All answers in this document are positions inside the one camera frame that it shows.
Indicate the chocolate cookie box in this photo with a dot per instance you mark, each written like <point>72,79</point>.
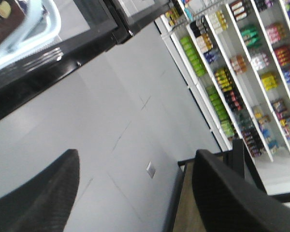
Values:
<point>11,17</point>

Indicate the near white chest freezer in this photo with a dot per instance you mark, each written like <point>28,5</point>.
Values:
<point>27,78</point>

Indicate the white supermarket shelf unit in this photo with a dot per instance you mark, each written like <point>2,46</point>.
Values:
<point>235,57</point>

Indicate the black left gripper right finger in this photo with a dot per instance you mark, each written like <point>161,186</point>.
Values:
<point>228,203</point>

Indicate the far white chest freezer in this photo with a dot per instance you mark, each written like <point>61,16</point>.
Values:
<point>132,16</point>

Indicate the white chest freezer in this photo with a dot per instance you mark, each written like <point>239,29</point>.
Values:
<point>132,16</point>
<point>27,78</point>

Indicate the light blue plastic basket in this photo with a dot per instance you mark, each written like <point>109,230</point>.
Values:
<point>40,27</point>

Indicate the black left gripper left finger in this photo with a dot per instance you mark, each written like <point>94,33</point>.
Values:
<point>44,203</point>

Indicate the steel floor socket plate far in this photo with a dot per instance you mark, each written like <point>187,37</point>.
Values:
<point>150,169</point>

